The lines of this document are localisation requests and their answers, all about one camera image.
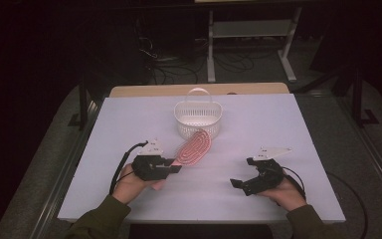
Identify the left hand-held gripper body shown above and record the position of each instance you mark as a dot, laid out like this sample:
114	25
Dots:
147	164

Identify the person's right hand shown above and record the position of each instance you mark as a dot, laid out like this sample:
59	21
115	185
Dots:
286	195

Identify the black metal stand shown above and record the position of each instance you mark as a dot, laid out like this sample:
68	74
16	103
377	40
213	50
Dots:
358	99
83	103

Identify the pink hairbrush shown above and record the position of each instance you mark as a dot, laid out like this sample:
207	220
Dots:
194	147

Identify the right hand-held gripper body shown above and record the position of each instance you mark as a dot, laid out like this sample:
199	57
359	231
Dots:
268	174

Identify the person's left hand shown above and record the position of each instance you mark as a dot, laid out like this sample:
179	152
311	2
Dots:
131	187

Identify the white plastic basket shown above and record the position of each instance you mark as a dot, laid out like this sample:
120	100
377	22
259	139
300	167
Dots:
197	118

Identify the white metal desk frame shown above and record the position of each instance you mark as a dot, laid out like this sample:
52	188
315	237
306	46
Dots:
250	30

